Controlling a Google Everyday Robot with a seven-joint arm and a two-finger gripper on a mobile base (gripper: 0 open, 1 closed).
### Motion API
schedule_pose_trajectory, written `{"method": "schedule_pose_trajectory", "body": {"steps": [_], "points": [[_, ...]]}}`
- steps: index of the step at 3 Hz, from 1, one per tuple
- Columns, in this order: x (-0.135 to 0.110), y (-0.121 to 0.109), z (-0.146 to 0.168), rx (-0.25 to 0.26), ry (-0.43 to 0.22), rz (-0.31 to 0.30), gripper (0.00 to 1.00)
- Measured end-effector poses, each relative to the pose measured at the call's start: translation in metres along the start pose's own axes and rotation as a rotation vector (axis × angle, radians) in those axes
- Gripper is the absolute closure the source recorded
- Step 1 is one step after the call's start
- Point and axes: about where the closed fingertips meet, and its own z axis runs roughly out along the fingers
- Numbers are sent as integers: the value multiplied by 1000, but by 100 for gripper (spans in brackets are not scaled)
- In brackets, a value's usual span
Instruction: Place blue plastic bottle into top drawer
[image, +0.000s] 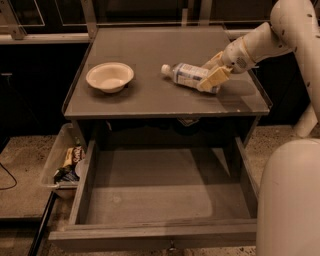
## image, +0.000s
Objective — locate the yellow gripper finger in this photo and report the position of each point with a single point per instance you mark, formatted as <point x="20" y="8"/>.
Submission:
<point x="215" y="77"/>
<point x="214" y="62"/>

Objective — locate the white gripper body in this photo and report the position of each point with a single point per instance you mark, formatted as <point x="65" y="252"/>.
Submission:
<point x="234" y="57"/>

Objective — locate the blue plastic water bottle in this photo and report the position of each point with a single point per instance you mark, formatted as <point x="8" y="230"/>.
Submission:
<point x="186" y="75"/>

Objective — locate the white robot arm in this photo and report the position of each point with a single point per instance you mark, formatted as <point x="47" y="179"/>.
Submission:
<point x="288" y="220"/>

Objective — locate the open grey top drawer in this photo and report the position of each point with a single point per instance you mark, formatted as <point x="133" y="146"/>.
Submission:
<point x="135" y="198"/>

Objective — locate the grey cabinet with top surface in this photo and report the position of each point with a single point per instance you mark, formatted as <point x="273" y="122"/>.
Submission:
<point x="145" y="73"/>

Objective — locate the white plastic bowl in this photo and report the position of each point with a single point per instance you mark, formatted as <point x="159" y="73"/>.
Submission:
<point x="109" y="77"/>

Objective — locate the snack bag in bin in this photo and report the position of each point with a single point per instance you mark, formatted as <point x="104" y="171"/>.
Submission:
<point x="73" y="156"/>

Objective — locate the dark snack packet in bin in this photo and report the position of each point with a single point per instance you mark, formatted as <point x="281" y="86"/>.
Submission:
<point x="66" y="173"/>

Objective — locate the clear plastic storage bin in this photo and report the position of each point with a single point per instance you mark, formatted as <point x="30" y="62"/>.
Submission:
<point x="65" y="139"/>

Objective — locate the metal railing frame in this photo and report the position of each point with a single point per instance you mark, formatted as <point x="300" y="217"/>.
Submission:
<point x="77" y="21"/>

